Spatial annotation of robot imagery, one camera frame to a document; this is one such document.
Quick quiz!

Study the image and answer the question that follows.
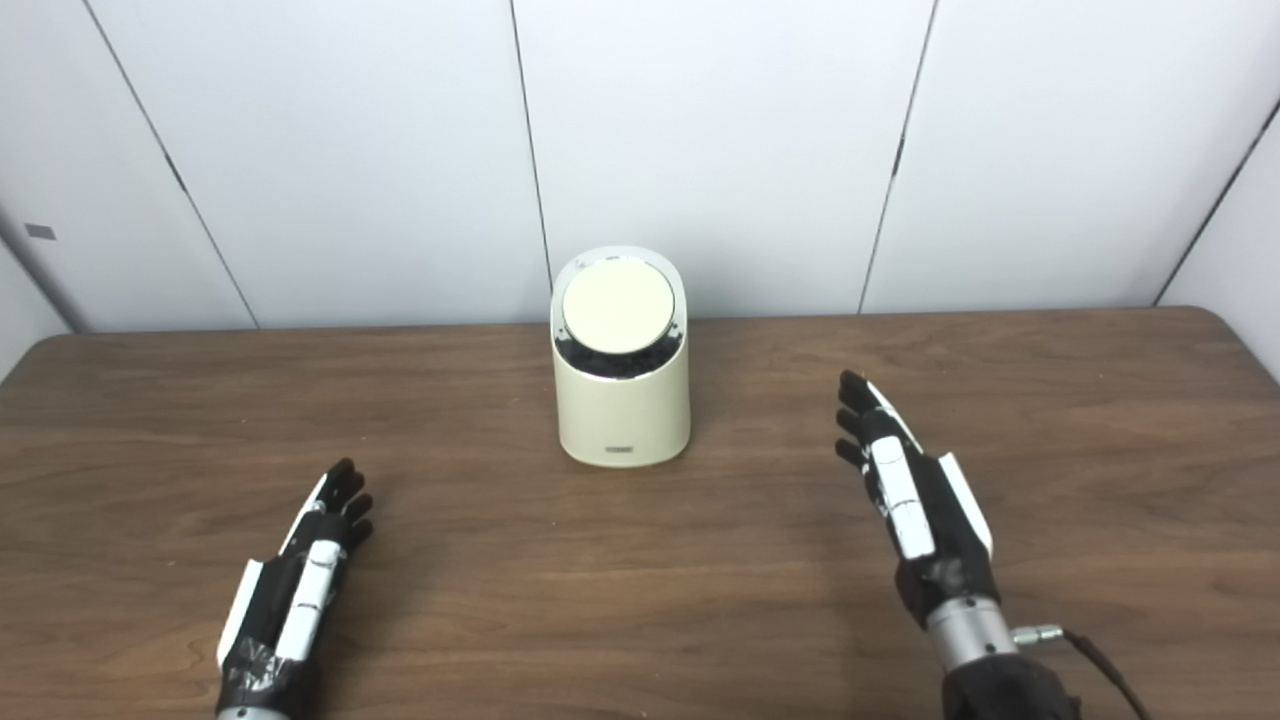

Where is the cream round bin lid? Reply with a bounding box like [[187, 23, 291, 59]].
[[561, 257, 676, 355]]

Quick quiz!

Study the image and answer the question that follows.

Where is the cream-colored bin body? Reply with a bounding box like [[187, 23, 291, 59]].
[[550, 246, 692, 468]]

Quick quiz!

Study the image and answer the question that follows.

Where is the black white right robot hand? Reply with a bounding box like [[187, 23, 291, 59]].
[[835, 370, 1003, 629]]

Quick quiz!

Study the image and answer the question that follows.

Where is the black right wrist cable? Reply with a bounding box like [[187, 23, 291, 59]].
[[1013, 623, 1151, 720]]

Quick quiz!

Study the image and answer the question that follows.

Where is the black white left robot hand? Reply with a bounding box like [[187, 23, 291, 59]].
[[216, 458, 375, 713]]

